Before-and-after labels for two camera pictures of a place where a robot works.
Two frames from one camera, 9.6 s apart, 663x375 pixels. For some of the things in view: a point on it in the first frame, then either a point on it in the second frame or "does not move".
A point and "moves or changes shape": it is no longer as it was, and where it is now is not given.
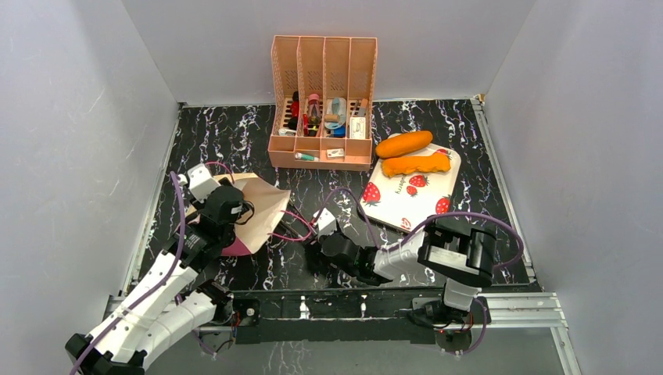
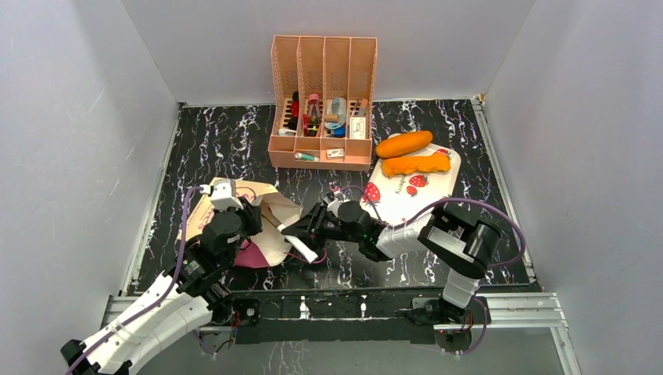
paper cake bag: (268, 201) moves or changes shape
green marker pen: (306, 156) does not move
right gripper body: (321, 247) to (315, 226)
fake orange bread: (439, 161) does not move
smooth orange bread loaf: (398, 144) does not move
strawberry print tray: (406, 202) does not move
